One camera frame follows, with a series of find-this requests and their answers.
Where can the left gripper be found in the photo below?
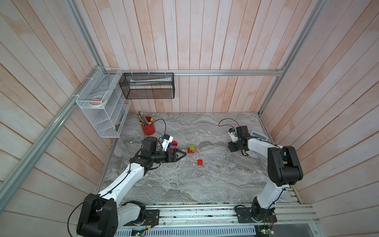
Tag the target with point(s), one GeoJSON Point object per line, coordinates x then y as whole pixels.
{"type": "Point", "coordinates": [174, 158]}

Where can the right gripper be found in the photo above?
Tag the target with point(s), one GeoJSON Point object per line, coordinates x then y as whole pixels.
{"type": "Point", "coordinates": [231, 146]}

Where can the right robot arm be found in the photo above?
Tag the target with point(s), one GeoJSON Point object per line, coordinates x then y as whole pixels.
{"type": "Point", "coordinates": [283, 168]}

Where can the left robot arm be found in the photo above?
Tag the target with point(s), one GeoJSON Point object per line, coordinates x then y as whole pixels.
{"type": "Point", "coordinates": [102, 214]}

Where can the grey calculator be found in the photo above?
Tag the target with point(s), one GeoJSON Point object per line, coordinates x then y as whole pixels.
{"type": "Point", "coordinates": [259, 135]}

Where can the red pen cup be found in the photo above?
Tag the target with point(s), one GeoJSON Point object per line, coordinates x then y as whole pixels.
{"type": "Point", "coordinates": [148, 128]}

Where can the pens in cup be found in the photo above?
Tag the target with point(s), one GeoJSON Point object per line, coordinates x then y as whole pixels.
{"type": "Point", "coordinates": [144, 120]}

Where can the black mesh basket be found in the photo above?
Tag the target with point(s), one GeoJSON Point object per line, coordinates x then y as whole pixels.
{"type": "Point", "coordinates": [147, 85]}

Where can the tape roll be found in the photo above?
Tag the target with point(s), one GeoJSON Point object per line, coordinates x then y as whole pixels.
{"type": "Point", "coordinates": [97, 101]}

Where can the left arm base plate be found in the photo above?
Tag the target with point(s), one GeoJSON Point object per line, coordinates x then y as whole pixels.
{"type": "Point", "coordinates": [149, 218]}

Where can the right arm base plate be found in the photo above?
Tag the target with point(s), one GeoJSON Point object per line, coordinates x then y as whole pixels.
{"type": "Point", "coordinates": [255, 214]}

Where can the white wire shelf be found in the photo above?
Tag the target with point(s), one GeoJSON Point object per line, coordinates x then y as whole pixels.
{"type": "Point", "coordinates": [108, 121]}

